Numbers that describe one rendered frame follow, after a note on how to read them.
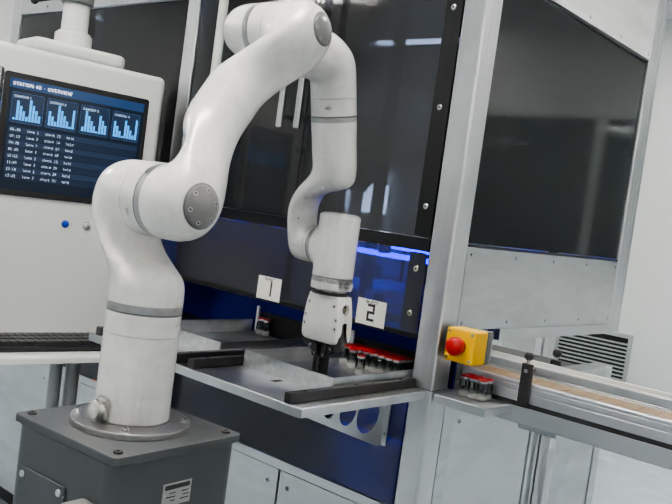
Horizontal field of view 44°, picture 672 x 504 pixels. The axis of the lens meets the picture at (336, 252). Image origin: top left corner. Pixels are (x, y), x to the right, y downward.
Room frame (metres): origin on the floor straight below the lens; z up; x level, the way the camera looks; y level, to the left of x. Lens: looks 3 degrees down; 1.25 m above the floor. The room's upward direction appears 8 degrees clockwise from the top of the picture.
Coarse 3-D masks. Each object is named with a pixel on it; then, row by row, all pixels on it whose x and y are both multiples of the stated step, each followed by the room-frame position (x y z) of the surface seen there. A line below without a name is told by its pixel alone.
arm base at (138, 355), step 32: (128, 320) 1.25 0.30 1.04; (160, 320) 1.26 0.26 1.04; (128, 352) 1.25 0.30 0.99; (160, 352) 1.27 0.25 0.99; (96, 384) 1.29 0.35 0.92; (128, 384) 1.25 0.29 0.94; (160, 384) 1.27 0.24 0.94; (96, 416) 1.24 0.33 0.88; (128, 416) 1.25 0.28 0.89; (160, 416) 1.28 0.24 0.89
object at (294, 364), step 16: (256, 352) 1.81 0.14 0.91; (272, 352) 1.84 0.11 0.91; (288, 352) 1.88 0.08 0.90; (304, 352) 1.93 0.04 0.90; (336, 352) 2.02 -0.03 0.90; (256, 368) 1.76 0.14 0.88; (272, 368) 1.73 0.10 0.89; (288, 368) 1.70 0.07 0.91; (304, 368) 1.67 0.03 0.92; (336, 368) 1.89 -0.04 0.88; (304, 384) 1.66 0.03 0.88; (320, 384) 1.64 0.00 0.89; (336, 384) 1.62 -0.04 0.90
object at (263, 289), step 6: (264, 276) 2.13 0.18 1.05; (258, 282) 2.14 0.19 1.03; (264, 282) 2.13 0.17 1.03; (270, 282) 2.12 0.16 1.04; (276, 282) 2.10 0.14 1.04; (258, 288) 2.14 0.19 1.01; (264, 288) 2.13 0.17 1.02; (276, 288) 2.10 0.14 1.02; (258, 294) 2.14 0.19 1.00; (264, 294) 2.13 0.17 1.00; (276, 294) 2.10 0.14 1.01; (270, 300) 2.11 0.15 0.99; (276, 300) 2.10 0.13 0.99
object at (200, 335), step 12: (192, 324) 2.10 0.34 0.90; (204, 324) 2.13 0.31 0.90; (216, 324) 2.16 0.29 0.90; (228, 324) 2.19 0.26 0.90; (240, 324) 2.23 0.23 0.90; (180, 336) 1.93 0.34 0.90; (192, 336) 1.90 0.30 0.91; (204, 336) 2.07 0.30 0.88; (216, 336) 2.09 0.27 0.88; (228, 336) 2.12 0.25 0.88; (240, 336) 2.14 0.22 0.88; (252, 336) 2.17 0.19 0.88; (264, 336) 2.19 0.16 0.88; (192, 348) 1.90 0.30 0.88; (204, 348) 1.87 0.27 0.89; (216, 348) 1.84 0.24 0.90; (228, 348) 1.86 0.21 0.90
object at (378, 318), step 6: (360, 300) 1.92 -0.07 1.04; (366, 300) 1.91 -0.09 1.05; (372, 300) 1.90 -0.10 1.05; (360, 306) 1.92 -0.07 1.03; (366, 306) 1.91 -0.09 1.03; (378, 306) 1.88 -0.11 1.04; (384, 306) 1.87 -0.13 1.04; (360, 312) 1.92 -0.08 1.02; (366, 312) 1.90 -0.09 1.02; (378, 312) 1.88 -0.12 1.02; (384, 312) 1.87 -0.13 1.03; (360, 318) 1.91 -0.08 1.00; (372, 318) 1.89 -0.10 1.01; (378, 318) 1.88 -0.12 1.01; (384, 318) 1.87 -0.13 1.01; (366, 324) 1.90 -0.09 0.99; (372, 324) 1.89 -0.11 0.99; (378, 324) 1.88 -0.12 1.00
